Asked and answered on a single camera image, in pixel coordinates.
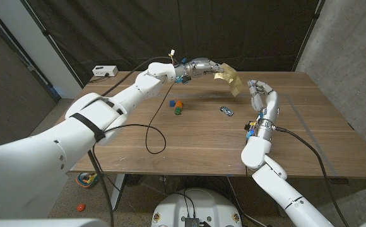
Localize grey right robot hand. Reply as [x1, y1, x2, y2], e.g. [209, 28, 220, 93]
[247, 79, 280, 122]

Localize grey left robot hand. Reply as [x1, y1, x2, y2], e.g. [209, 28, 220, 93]
[184, 57, 225, 78]

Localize gold foil envelope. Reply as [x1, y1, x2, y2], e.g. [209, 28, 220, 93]
[213, 62, 244, 97]

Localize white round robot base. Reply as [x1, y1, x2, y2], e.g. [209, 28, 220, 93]
[151, 188, 243, 227]

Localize colourful toy vehicle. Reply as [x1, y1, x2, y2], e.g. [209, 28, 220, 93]
[76, 172, 99, 189]

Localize black backdrop curtain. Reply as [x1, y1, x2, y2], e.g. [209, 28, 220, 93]
[20, 0, 326, 73]

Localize white power strip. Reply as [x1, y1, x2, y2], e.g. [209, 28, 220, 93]
[91, 65, 119, 78]

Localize black floor fan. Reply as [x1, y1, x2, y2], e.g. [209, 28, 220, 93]
[122, 174, 143, 187]

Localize black electronics box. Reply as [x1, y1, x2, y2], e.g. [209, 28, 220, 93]
[184, 216, 211, 227]

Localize white table leg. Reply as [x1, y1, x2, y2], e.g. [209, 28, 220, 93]
[110, 173, 126, 211]

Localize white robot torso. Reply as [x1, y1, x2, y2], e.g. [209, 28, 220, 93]
[0, 218, 110, 227]

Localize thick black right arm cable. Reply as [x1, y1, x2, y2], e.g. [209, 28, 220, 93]
[276, 125, 351, 227]

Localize black backdrop frame pole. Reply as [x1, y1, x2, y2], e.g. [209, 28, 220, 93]
[20, 0, 85, 88]
[292, 0, 326, 73]

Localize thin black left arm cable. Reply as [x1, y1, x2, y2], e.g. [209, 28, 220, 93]
[103, 81, 177, 155]

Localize black floor cable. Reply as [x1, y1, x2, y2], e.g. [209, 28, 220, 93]
[226, 176, 268, 227]

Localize black base cables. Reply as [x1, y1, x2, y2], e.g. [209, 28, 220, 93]
[170, 188, 197, 219]

